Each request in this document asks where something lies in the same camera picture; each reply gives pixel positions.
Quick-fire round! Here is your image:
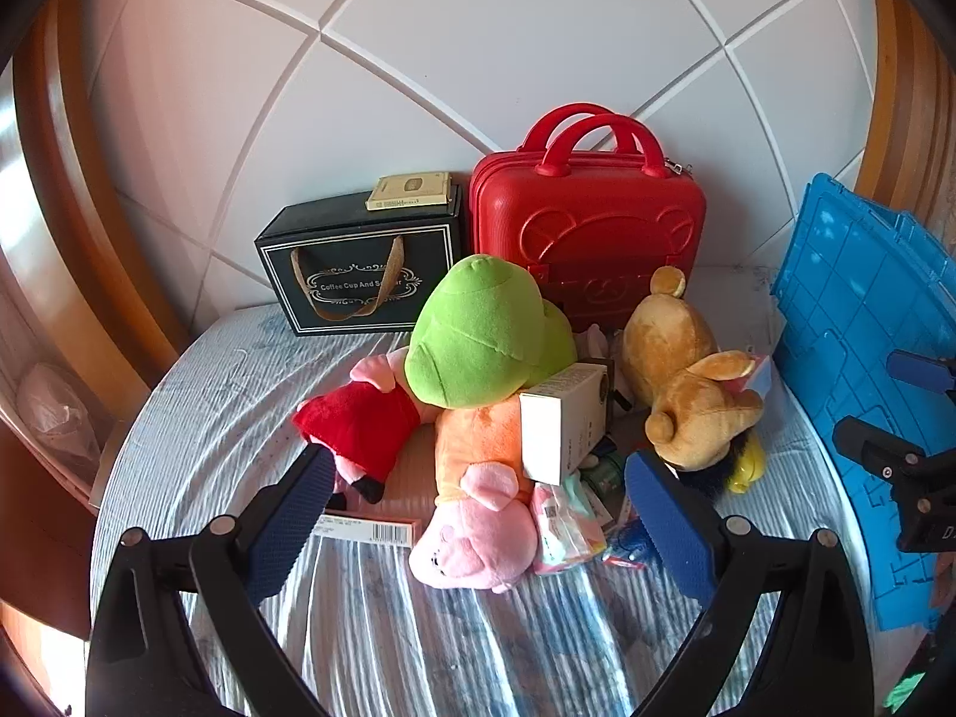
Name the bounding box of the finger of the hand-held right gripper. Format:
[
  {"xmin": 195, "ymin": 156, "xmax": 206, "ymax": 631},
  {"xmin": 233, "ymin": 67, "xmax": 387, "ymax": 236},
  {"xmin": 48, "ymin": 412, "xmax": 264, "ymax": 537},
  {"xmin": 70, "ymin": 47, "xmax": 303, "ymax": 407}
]
[
  {"xmin": 885, "ymin": 348, "xmax": 956, "ymax": 394},
  {"xmin": 832, "ymin": 414, "xmax": 931, "ymax": 480}
]

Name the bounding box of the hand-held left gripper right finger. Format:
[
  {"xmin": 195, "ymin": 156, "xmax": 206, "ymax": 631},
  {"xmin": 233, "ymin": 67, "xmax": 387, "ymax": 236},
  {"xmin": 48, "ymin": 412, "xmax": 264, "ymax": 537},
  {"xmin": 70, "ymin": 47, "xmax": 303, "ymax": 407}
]
[{"xmin": 623, "ymin": 452, "xmax": 875, "ymax": 717}]

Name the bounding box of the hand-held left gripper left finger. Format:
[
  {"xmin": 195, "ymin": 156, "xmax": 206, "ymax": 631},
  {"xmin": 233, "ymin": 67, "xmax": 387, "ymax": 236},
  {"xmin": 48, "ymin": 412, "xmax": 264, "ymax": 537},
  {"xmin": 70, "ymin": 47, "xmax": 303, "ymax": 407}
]
[{"xmin": 84, "ymin": 446, "xmax": 337, "ymax": 717}]

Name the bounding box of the blue plastic crate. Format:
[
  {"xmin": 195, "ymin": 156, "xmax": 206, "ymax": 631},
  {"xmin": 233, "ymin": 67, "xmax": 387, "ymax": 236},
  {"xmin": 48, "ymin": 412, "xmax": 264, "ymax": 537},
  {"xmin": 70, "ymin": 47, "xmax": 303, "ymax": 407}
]
[{"xmin": 769, "ymin": 173, "xmax": 956, "ymax": 632}]

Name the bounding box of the yellow snowball clip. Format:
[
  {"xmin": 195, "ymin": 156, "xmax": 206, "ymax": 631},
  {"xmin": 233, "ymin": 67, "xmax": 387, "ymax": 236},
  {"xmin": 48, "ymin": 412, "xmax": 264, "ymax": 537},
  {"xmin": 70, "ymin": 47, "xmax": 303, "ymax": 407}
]
[{"xmin": 728, "ymin": 433, "xmax": 767, "ymax": 494}]

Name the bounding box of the pastel tissue packet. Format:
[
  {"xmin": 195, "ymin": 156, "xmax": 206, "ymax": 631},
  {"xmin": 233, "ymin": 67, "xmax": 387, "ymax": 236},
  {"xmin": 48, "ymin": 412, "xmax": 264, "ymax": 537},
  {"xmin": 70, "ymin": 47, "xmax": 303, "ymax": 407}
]
[{"xmin": 532, "ymin": 482, "xmax": 608, "ymax": 576}]

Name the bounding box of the white cardboard box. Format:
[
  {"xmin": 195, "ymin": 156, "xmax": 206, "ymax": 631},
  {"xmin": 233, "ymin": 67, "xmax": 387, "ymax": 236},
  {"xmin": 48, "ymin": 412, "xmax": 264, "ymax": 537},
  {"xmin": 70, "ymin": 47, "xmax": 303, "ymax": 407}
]
[{"xmin": 517, "ymin": 362, "xmax": 608, "ymax": 488}]

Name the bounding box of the brown bear plush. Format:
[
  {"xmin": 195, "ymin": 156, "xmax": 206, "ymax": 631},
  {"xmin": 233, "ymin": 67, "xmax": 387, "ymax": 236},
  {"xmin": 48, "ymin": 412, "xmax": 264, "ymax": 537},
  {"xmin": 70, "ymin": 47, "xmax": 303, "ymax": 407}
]
[{"xmin": 620, "ymin": 266, "xmax": 767, "ymax": 473}]

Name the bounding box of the pink pig plush orange shirt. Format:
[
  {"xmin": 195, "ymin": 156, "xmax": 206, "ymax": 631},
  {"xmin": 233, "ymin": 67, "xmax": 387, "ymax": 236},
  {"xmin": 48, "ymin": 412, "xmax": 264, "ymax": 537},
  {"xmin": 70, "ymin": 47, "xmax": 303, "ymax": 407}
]
[{"xmin": 408, "ymin": 396, "xmax": 543, "ymax": 597}]

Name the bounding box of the green frog plush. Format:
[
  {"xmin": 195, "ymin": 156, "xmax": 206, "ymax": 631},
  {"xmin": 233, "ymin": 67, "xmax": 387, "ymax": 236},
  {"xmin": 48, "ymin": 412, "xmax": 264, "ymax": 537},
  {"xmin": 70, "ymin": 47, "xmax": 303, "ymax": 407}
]
[{"xmin": 403, "ymin": 254, "xmax": 580, "ymax": 408}]

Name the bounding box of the blue packaged toy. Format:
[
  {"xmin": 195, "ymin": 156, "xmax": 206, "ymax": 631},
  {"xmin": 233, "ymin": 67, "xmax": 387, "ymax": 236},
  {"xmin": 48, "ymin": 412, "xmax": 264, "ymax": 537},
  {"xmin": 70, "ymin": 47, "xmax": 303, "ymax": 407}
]
[{"xmin": 599, "ymin": 515, "xmax": 658, "ymax": 570}]

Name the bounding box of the red white long box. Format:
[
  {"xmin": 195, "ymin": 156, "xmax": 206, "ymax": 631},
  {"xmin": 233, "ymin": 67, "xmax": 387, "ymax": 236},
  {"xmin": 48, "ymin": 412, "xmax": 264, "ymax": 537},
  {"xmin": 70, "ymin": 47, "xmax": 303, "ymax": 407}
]
[{"xmin": 314, "ymin": 511, "xmax": 423, "ymax": 548}]

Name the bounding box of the green bottle cap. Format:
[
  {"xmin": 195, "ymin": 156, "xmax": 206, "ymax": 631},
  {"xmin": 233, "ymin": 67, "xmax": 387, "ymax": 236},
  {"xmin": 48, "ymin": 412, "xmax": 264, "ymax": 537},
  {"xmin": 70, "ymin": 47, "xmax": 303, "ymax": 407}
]
[{"xmin": 583, "ymin": 455, "xmax": 624, "ymax": 498}]

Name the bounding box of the small pink box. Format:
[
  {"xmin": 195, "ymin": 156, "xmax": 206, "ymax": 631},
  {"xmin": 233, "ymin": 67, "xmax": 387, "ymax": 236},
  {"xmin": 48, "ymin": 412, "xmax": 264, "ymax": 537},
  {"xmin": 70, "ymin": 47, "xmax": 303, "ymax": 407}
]
[{"xmin": 728, "ymin": 353, "xmax": 778, "ymax": 400}]

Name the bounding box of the white rabbit plush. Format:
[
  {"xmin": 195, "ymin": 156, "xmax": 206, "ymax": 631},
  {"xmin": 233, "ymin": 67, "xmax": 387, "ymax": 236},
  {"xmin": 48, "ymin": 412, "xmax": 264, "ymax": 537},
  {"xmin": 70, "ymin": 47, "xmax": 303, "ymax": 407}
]
[{"xmin": 578, "ymin": 323, "xmax": 624, "ymax": 360}]

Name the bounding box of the clear plastic bag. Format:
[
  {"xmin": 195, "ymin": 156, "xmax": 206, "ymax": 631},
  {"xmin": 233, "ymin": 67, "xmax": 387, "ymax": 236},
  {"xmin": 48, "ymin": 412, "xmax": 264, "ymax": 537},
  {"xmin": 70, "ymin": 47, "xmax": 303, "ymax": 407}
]
[{"xmin": 16, "ymin": 362, "xmax": 102, "ymax": 464}]

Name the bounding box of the red hard-shell suitcase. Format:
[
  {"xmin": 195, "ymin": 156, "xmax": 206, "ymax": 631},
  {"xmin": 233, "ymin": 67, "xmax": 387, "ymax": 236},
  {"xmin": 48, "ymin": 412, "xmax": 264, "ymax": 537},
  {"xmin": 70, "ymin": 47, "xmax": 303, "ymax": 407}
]
[{"xmin": 469, "ymin": 103, "xmax": 707, "ymax": 330}]

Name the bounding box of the small beige flat box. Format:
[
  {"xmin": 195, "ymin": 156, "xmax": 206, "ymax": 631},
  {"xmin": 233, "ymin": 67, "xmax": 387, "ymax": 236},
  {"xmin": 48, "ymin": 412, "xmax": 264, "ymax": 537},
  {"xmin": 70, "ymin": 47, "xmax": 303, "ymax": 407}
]
[{"xmin": 364, "ymin": 171, "xmax": 454, "ymax": 212}]

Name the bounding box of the white padded headboard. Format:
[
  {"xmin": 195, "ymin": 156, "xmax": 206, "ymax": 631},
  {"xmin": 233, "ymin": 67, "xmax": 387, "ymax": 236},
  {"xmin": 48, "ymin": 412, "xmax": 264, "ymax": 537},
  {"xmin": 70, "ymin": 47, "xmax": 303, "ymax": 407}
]
[{"xmin": 82, "ymin": 0, "xmax": 875, "ymax": 330}]

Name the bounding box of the wooden headboard frame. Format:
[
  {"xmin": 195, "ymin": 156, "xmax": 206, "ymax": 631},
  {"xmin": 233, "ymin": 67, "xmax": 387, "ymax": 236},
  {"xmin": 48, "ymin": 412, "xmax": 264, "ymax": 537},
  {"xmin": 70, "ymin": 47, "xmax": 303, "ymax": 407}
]
[{"xmin": 0, "ymin": 0, "xmax": 956, "ymax": 644}]

